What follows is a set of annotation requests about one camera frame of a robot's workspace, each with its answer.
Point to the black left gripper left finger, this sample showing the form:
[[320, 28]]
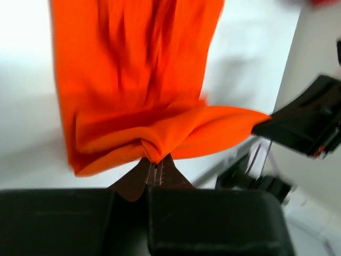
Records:
[[80, 221]]

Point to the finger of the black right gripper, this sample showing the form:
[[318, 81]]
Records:
[[310, 124]]

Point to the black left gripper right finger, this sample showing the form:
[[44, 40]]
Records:
[[184, 220]]

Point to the orange t shirt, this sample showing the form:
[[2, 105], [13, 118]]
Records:
[[129, 76]]

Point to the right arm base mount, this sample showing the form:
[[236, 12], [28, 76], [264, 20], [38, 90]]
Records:
[[237, 177]]

